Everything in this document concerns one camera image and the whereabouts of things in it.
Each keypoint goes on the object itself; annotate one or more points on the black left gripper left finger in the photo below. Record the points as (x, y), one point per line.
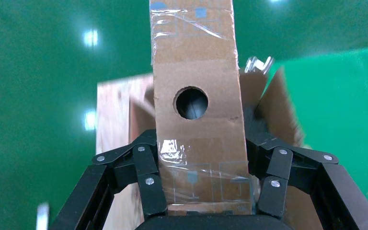
(149, 190)

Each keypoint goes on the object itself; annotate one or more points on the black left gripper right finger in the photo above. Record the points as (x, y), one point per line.
(273, 193)

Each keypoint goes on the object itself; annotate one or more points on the wooden block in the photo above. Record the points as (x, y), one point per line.
(196, 63)

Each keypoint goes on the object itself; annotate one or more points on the large open brown carton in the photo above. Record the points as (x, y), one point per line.
(282, 111)

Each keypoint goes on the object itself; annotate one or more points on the green table cloth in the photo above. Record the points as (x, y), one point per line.
(339, 104)

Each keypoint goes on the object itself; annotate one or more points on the silver metal binder clip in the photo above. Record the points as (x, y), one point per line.
(257, 65)

